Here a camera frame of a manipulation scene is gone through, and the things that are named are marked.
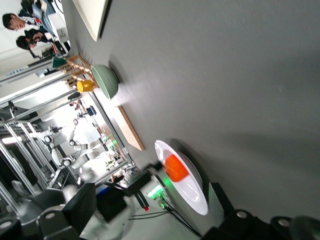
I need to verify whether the dark green box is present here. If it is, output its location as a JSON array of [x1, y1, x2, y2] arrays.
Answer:
[[51, 56, 67, 69]]

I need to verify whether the white round plate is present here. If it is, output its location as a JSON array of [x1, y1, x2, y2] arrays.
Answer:
[[154, 139, 209, 216]]

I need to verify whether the wooden cutting board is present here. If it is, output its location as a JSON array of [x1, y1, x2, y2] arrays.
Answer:
[[116, 104, 146, 152]]

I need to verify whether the orange fruit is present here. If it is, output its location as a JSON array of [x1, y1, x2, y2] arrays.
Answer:
[[163, 153, 190, 183]]

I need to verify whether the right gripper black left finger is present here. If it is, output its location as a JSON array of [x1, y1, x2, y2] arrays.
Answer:
[[61, 182, 97, 235]]

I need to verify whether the black left arm base cable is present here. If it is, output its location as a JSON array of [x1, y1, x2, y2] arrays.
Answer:
[[129, 197, 202, 239]]

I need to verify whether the pale green bowl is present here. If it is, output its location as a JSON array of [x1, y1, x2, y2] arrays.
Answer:
[[90, 64, 120, 100]]

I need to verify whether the person with dark top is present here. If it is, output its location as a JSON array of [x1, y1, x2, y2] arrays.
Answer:
[[15, 29, 55, 51]]

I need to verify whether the cream bear print tray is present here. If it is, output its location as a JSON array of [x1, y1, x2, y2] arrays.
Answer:
[[71, 0, 111, 42]]

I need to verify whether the person with striped shirt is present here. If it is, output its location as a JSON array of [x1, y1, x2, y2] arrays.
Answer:
[[2, 12, 49, 32]]

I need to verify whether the wooden peg drying rack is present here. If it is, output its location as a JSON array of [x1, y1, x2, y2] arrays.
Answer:
[[57, 54, 99, 89]]

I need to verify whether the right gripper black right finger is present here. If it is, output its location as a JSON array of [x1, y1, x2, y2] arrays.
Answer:
[[210, 182, 235, 226]]

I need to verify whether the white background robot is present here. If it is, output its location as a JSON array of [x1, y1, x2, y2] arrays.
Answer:
[[41, 119, 101, 171]]

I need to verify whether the yellow cup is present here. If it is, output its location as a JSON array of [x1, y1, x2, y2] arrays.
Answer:
[[76, 79, 95, 94]]

